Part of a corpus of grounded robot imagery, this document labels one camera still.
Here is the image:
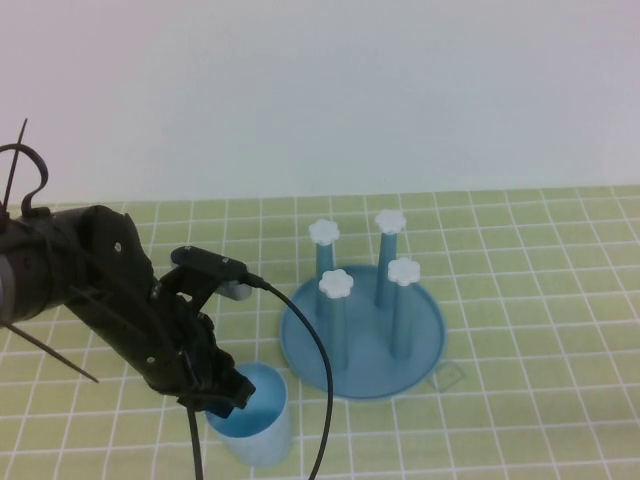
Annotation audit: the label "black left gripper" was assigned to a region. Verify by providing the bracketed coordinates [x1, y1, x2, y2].
[154, 293, 256, 420]

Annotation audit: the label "light blue plastic cup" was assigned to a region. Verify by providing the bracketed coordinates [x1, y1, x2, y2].
[203, 362, 291, 469]

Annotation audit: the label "blue cup stand white caps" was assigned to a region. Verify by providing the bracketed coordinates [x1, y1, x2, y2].
[279, 209, 448, 401]

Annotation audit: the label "black zip tie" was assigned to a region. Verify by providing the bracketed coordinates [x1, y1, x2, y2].
[0, 118, 29, 221]
[0, 319, 100, 385]

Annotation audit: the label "clear tape piece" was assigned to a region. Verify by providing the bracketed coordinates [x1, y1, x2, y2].
[428, 362, 464, 394]

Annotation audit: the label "green checked tablecloth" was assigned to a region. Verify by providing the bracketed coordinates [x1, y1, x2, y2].
[0, 185, 640, 480]

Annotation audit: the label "black camera cable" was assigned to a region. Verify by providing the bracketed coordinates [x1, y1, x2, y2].
[187, 272, 335, 480]

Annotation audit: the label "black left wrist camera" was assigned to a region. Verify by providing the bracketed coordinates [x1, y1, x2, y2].
[169, 245, 254, 302]

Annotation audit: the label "black strap loop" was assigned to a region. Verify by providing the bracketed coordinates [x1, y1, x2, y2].
[0, 143, 50, 214]

